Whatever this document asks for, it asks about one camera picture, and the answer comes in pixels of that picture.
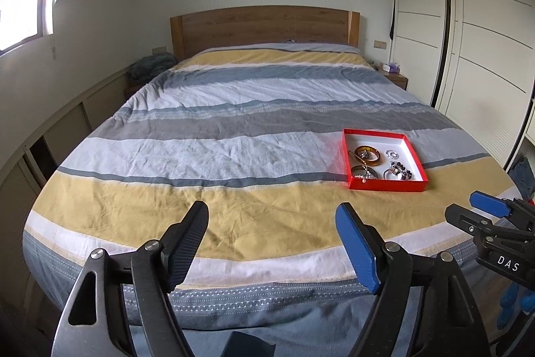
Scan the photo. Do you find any dark brown bangle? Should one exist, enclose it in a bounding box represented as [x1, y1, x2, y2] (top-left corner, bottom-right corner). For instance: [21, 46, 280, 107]
[351, 164, 378, 179]

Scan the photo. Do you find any white wardrobe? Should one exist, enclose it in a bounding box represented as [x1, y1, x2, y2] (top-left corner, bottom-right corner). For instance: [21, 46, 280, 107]
[390, 0, 534, 168]

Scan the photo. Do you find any wall outlet plate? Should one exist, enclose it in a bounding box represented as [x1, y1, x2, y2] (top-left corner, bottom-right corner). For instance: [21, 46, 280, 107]
[373, 40, 387, 50]

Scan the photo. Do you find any amber resin bangle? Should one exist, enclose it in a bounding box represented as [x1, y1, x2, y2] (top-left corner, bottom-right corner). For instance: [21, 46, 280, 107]
[354, 145, 382, 167]

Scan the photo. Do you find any silver metal bangle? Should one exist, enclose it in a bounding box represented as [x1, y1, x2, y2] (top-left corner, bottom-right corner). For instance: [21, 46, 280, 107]
[383, 168, 404, 180]

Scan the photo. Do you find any striped duvet cover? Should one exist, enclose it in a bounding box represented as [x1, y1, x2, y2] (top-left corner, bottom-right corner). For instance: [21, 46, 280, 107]
[23, 43, 519, 356]

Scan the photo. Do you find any dark folded clothes pile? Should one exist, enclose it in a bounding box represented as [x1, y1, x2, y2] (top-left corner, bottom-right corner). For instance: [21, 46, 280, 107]
[127, 53, 178, 84]

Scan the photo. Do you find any red jewelry box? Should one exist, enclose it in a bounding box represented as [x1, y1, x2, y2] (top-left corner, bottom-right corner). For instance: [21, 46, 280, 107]
[342, 128, 428, 192]

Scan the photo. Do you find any low wall cabinet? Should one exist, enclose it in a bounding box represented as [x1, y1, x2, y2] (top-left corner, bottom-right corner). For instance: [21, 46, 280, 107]
[0, 68, 135, 240]

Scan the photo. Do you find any right wooden nightstand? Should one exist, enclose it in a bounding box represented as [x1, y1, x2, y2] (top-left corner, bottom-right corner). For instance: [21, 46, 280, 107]
[374, 67, 408, 90]

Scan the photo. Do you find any left wooden nightstand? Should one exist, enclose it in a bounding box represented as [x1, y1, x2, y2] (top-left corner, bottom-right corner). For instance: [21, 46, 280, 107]
[123, 84, 143, 101]

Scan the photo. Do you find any wooden nightstand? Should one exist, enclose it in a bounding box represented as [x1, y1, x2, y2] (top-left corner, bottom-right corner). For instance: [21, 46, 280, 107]
[374, 67, 408, 90]
[123, 84, 143, 101]

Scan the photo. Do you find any silver pendant charm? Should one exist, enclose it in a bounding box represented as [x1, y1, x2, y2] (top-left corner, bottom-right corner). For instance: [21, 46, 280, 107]
[359, 150, 375, 160]

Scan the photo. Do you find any wooden headboard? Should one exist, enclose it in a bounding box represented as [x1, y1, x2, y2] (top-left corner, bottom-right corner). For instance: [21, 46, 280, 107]
[170, 5, 361, 61]

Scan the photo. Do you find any purple tissue box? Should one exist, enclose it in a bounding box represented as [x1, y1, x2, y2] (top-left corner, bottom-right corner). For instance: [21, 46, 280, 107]
[382, 63, 400, 74]

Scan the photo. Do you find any dark beaded bracelet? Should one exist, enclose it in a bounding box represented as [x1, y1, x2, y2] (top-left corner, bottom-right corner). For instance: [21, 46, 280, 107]
[388, 159, 416, 180]

